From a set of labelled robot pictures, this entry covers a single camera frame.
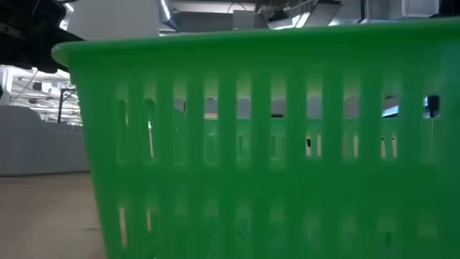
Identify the green plastic basket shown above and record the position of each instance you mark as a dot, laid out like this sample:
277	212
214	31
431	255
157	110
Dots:
251	54

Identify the white ceiling light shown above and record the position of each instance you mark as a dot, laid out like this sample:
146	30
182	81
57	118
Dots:
287	22

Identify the grey ventilation duct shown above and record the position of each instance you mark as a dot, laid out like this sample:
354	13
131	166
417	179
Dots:
208	21

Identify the black metal stand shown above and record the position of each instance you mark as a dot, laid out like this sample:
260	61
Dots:
60	108

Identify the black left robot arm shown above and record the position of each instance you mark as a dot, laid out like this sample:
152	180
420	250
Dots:
25	36

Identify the grey partition panel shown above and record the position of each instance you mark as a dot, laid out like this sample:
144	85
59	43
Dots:
36	151

